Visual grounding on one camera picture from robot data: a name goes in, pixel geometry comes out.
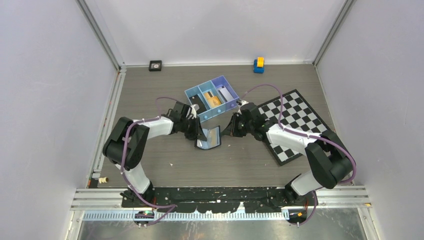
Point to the black white checkerboard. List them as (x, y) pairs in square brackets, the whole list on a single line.
[(297, 114)]

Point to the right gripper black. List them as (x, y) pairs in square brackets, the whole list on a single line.
[(232, 129)]

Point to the white card in tray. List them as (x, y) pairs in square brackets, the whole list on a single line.
[(225, 93)]

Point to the blue yellow toy block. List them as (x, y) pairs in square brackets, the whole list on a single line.
[(259, 65)]

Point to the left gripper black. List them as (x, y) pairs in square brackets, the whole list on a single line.
[(197, 132)]

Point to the orange card in tray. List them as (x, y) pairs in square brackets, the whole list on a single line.
[(212, 99)]

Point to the small black square box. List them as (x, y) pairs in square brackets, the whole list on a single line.
[(155, 65)]

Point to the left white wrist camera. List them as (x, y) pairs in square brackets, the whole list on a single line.
[(192, 112)]

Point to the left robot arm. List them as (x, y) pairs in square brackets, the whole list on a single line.
[(126, 143)]

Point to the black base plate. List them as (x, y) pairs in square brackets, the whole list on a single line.
[(216, 200)]

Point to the black card in tray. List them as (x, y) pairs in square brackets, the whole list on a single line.
[(196, 100)]

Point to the three-compartment blue purple tray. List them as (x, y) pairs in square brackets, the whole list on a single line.
[(212, 85)]

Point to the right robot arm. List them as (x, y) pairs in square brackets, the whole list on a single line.
[(328, 158)]

